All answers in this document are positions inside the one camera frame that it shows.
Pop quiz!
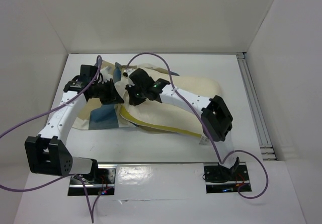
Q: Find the blue beige patchwork pillowcase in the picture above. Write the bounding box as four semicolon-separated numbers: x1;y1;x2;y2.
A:
71;56;182;131

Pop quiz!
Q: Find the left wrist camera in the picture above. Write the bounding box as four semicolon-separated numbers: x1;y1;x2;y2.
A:
77;64;103;84

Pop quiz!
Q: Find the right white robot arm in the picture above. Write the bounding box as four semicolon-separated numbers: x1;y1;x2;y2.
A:
123;68;239;177

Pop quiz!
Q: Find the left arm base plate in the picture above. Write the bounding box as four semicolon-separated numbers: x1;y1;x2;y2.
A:
67;164;116;196

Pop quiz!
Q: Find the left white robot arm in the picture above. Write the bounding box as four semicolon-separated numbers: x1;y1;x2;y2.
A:
25;76;124;183

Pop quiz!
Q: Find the cream quilted pillow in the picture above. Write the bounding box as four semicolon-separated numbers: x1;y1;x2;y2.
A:
116;64;220;137

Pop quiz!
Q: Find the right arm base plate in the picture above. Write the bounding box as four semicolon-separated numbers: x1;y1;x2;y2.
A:
202;163;252;194

